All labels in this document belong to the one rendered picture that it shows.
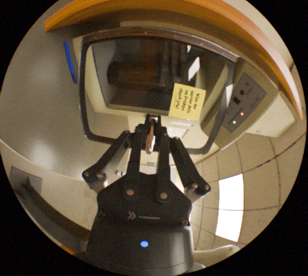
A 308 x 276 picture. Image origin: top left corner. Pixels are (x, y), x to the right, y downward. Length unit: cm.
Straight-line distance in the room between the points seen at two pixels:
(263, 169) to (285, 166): 35
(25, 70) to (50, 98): 11
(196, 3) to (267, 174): 158
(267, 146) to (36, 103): 177
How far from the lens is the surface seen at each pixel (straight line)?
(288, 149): 146
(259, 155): 161
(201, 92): 24
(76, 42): 35
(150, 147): 21
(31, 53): 28
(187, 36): 24
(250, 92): 32
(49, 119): 30
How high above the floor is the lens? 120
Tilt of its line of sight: 1 degrees up
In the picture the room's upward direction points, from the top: 98 degrees clockwise
